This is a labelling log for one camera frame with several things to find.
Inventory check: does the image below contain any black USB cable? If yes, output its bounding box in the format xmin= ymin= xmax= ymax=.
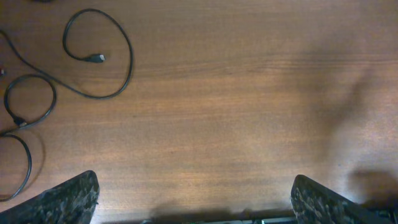
xmin=0 ymin=70 xmax=58 ymax=202
xmin=0 ymin=8 xmax=134 ymax=100

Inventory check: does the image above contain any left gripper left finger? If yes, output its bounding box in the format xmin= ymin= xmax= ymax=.
xmin=1 ymin=170 xmax=100 ymax=224

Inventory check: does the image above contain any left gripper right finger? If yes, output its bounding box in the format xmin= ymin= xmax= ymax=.
xmin=290 ymin=174 xmax=394 ymax=224

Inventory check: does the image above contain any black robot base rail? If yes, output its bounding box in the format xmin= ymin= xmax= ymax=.
xmin=140 ymin=211 xmax=302 ymax=224

